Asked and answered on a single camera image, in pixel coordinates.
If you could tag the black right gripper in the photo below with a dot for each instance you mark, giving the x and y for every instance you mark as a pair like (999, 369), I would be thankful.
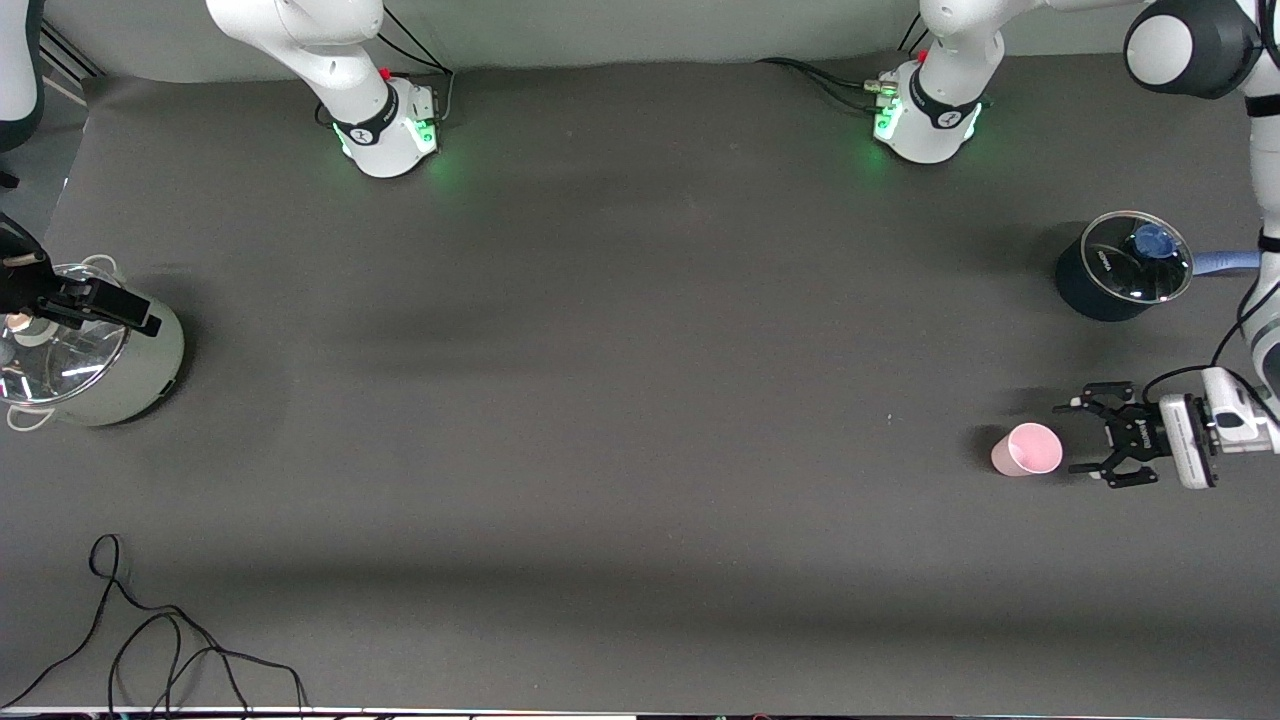
(22, 280)

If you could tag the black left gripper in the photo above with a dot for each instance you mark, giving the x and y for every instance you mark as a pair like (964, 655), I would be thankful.
(1141, 435)

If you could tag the pink plastic cup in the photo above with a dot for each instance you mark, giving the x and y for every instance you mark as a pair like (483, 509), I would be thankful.
(1030, 452)

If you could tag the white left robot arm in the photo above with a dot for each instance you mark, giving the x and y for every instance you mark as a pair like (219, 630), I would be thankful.
(940, 120)

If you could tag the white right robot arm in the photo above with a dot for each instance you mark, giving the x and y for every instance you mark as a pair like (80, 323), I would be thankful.
(390, 130)

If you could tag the glass lid with pale knob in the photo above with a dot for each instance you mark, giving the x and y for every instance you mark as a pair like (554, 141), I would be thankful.
(70, 365)

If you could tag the sage green cooking pot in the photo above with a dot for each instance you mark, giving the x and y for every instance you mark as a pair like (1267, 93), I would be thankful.
(140, 375)

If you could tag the dark blue saucepan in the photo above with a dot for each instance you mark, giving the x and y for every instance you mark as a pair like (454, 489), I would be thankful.
(1085, 295)

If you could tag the glass lid with blue knob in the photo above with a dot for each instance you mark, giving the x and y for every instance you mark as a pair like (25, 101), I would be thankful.
(1130, 265)

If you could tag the dark grey table cloth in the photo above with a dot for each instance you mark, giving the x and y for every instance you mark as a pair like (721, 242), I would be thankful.
(640, 300)

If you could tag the aluminium frame rail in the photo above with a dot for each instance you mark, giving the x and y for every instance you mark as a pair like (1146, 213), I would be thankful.
(70, 60)

